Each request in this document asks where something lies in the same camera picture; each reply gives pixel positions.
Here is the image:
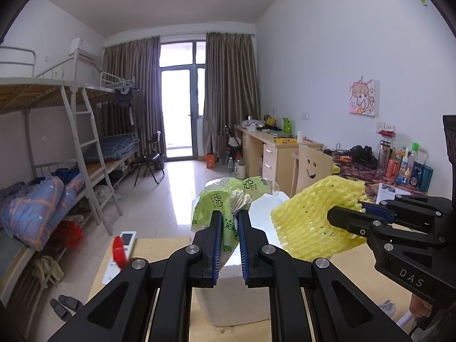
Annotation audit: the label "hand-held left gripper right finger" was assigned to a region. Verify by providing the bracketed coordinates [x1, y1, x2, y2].
[237, 210, 414, 342]

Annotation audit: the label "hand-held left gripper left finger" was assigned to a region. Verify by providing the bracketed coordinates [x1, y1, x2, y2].
[46, 210, 223, 342]

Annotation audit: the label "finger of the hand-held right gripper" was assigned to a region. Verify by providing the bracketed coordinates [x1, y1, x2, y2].
[327, 204, 448, 249]
[359, 195, 455, 231]

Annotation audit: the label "yellow foam net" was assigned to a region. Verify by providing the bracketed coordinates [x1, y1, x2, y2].
[271, 175, 369, 261]

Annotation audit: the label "green plastic bag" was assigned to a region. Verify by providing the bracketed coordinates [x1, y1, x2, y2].
[191, 176, 280, 257]

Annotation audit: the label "grey sock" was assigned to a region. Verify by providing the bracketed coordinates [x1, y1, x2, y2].
[379, 299, 397, 320]

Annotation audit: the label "white foam box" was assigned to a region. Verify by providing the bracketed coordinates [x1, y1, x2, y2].
[192, 190, 296, 326]

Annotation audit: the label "person's right hand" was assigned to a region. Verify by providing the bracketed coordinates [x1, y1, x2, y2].
[409, 292, 436, 323]

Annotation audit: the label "printed paper sheet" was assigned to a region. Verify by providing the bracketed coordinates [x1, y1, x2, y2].
[376, 182, 410, 203]

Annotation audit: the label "black headphones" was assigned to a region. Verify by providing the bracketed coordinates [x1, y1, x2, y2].
[349, 145, 378, 168]

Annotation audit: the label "wooden smiley chair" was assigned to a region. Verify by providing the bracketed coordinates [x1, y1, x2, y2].
[290, 144, 334, 197]

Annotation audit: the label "teal can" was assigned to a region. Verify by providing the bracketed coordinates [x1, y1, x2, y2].
[420, 166, 435, 192]

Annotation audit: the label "green cap bottle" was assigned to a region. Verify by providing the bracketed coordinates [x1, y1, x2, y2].
[408, 142, 420, 172]

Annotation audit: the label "white remote control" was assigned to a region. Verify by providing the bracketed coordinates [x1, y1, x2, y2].
[119, 231, 137, 258]

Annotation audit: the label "light wooden desk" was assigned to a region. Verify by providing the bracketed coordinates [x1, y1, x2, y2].
[234, 125, 323, 194]

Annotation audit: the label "red plastic wrapper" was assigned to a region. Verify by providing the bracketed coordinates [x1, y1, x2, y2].
[112, 237, 130, 271]

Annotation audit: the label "black hand cart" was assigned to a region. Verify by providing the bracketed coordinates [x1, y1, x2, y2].
[217, 125, 243, 164]

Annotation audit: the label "black folding chair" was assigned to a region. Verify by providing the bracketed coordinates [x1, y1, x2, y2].
[133, 132, 166, 186]

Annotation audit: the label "white paper slip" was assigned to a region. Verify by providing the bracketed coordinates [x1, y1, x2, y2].
[103, 253, 124, 286]

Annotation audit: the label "white pot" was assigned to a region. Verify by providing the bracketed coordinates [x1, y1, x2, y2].
[244, 115, 266, 131]

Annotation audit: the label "blue plaid bedding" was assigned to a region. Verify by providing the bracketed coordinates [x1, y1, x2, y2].
[83, 133, 139, 162]

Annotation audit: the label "glass balcony door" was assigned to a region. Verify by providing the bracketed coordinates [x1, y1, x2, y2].
[158, 41, 206, 159]

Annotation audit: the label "red bag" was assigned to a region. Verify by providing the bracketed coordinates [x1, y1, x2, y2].
[57, 221, 84, 249]

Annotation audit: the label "grey slipper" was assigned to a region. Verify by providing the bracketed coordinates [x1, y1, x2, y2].
[50, 299, 74, 322]
[59, 295, 84, 313]

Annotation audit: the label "brown curtain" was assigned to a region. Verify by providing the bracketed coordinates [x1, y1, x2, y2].
[204, 32, 261, 157]
[103, 36, 166, 157]

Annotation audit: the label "beige clothes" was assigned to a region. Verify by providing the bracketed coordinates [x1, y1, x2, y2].
[30, 255, 65, 288]

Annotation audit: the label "hanging dark clothes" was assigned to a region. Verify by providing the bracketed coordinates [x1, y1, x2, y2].
[114, 86, 135, 110]

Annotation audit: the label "blue orange quilt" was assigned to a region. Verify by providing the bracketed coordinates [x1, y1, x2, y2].
[0, 175, 86, 252]

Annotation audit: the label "grey metal bunk bed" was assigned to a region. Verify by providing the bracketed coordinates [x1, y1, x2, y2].
[71, 72, 141, 218]
[0, 47, 114, 314]

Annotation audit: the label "white air conditioner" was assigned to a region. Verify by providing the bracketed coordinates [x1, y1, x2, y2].
[69, 37, 99, 61]

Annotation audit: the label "cartoon wall poster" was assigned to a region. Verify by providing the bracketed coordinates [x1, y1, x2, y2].
[348, 78, 379, 117]

